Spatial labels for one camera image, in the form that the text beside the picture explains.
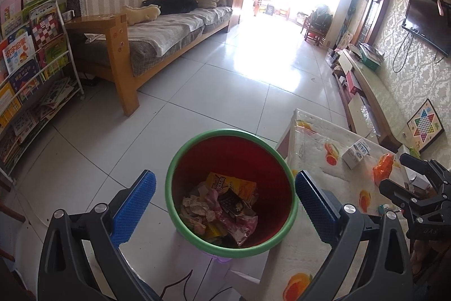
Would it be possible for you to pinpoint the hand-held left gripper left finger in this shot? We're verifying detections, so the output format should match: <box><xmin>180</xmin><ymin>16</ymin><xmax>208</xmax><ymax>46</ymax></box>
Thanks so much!
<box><xmin>37</xmin><ymin>170</ymin><xmax>166</xmax><ymax>301</ymax></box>

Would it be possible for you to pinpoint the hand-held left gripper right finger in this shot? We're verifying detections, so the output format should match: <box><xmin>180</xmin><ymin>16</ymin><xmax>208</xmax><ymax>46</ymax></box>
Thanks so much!
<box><xmin>294</xmin><ymin>170</ymin><xmax>414</xmax><ymax>301</ymax></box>

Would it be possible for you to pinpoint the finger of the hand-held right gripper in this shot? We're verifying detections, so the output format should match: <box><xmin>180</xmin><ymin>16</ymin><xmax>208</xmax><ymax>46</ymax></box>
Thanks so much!
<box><xmin>400</xmin><ymin>153</ymin><xmax>451</xmax><ymax>189</ymax></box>
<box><xmin>380</xmin><ymin>179</ymin><xmax>428</xmax><ymax>220</ymax></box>

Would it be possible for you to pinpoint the newspaper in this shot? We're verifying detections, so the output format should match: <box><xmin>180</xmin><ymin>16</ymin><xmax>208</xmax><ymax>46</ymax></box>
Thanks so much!
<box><xmin>181</xmin><ymin>181</ymin><xmax>221</xmax><ymax>234</ymax></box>

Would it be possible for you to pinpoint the pink snack bag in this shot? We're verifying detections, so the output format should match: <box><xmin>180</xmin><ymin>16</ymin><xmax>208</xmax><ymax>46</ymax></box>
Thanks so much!
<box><xmin>208</xmin><ymin>190</ymin><xmax>259</xmax><ymax>247</ymax></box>

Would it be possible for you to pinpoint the red bin with green rim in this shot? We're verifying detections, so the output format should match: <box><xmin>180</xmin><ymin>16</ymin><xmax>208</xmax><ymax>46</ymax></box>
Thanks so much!
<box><xmin>165</xmin><ymin>128</ymin><xmax>299</xmax><ymax>263</ymax></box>

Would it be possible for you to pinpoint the dark brown snack packet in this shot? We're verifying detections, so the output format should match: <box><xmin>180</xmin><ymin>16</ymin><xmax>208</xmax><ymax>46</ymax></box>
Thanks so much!
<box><xmin>217</xmin><ymin>189</ymin><xmax>247</xmax><ymax>217</ymax></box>

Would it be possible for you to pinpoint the yellow carton with star print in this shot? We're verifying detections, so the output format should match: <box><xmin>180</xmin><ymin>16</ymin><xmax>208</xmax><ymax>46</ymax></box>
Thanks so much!
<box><xmin>206</xmin><ymin>172</ymin><xmax>258</xmax><ymax>203</ymax></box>

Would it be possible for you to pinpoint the plain yellow drink carton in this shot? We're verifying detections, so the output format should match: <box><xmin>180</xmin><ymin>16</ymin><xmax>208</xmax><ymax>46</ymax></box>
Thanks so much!
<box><xmin>207</xmin><ymin>223</ymin><xmax>227</xmax><ymax>239</ymax></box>

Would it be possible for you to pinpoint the person's right hand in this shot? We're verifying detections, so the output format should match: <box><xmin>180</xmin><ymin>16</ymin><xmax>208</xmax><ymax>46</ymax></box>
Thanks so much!
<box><xmin>410</xmin><ymin>239</ymin><xmax>451</xmax><ymax>287</ymax></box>

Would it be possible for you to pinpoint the orange snack bag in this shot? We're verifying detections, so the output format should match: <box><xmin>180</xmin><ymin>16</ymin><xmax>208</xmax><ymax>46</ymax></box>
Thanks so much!
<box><xmin>373</xmin><ymin>153</ymin><xmax>395</xmax><ymax>187</ymax></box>

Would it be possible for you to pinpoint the star checkers game board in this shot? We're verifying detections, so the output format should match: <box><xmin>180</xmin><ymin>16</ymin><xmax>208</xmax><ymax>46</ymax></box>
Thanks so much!
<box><xmin>407</xmin><ymin>98</ymin><xmax>445</xmax><ymax>151</ymax></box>

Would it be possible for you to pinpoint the fruit print tablecloth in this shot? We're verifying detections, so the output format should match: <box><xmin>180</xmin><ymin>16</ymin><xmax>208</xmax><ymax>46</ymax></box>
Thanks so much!
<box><xmin>261</xmin><ymin>109</ymin><xmax>423</xmax><ymax>301</ymax></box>

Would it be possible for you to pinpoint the white milk carton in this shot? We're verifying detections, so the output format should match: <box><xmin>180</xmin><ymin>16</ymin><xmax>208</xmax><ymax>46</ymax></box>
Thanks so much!
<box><xmin>341</xmin><ymin>139</ymin><xmax>370</xmax><ymax>170</ymax></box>

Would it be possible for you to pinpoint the long low tv cabinet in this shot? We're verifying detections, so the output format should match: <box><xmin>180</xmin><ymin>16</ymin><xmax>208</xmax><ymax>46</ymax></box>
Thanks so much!
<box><xmin>331</xmin><ymin>49</ymin><xmax>402</xmax><ymax>153</ymax></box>

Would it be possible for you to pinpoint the red box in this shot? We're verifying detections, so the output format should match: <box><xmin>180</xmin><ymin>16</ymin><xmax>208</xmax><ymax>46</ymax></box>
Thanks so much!
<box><xmin>345</xmin><ymin>72</ymin><xmax>362</xmax><ymax>93</ymax></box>

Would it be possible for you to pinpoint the green flat box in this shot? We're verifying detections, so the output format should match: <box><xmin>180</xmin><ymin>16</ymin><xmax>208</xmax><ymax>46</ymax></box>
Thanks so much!
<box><xmin>357</xmin><ymin>43</ymin><xmax>385</xmax><ymax>69</ymax></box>

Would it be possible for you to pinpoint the black flat screen television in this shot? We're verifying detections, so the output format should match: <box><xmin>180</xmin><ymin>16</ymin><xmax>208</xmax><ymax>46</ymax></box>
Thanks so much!
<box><xmin>402</xmin><ymin>0</ymin><xmax>451</xmax><ymax>56</ymax></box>

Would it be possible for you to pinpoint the white book rack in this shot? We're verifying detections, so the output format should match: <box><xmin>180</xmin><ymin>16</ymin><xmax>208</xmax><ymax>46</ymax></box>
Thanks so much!
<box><xmin>0</xmin><ymin>0</ymin><xmax>85</xmax><ymax>178</ymax></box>

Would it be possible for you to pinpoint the row of children's books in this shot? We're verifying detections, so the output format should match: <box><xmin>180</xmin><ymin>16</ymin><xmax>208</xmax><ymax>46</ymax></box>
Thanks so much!
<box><xmin>0</xmin><ymin>0</ymin><xmax>80</xmax><ymax>164</ymax></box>

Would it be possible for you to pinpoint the wooden chair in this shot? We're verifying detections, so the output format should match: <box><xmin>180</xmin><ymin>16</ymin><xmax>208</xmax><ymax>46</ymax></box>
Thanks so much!
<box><xmin>301</xmin><ymin>5</ymin><xmax>333</xmax><ymax>46</ymax></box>

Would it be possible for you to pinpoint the white standing air conditioner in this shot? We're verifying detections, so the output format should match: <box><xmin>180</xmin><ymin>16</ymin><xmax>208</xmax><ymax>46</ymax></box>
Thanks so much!
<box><xmin>336</xmin><ymin>0</ymin><xmax>358</xmax><ymax>48</ymax></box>

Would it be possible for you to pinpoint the cream plush toy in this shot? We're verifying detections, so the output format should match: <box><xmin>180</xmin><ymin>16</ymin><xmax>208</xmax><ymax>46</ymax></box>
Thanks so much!
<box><xmin>123</xmin><ymin>4</ymin><xmax>161</xmax><ymax>26</ymax></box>

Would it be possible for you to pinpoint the black clothing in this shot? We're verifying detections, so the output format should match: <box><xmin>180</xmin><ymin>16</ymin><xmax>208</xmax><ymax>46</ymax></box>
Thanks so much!
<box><xmin>142</xmin><ymin>0</ymin><xmax>198</xmax><ymax>15</ymax></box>

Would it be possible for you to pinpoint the wooden door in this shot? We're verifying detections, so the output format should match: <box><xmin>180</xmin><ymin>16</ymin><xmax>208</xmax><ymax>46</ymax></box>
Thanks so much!
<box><xmin>231</xmin><ymin>0</ymin><xmax>249</xmax><ymax>27</ymax></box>

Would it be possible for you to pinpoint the black floor cable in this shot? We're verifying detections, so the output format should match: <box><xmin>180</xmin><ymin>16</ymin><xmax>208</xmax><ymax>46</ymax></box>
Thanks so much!
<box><xmin>160</xmin><ymin>269</ymin><xmax>194</xmax><ymax>301</ymax></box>

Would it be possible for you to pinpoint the black wall cable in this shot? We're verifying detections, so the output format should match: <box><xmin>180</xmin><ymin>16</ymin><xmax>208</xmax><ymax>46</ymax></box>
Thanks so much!
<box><xmin>393</xmin><ymin>33</ymin><xmax>413</xmax><ymax>74</ymax></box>

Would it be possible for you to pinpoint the wooden frame sofa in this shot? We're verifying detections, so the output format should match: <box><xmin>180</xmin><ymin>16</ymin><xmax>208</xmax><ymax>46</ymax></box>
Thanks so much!
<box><xmin>65</xmin><ymin>0</ymin><xmax>240</xmax><ymax>116</ymax></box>

